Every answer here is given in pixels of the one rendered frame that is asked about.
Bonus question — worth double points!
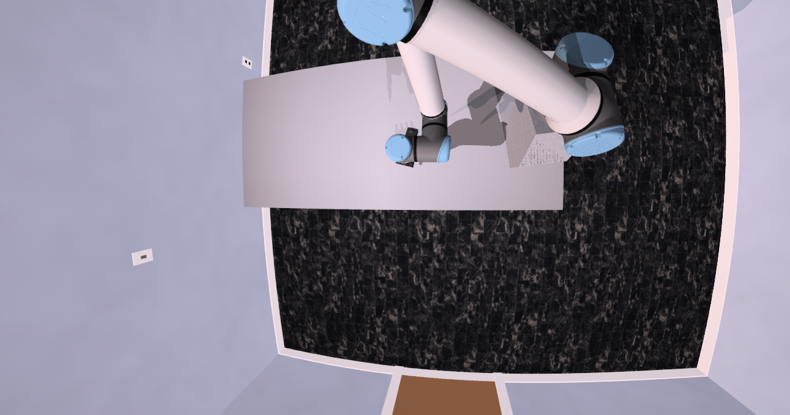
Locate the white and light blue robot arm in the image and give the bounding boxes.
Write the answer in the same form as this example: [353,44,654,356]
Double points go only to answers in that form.
[337,0,625,163]

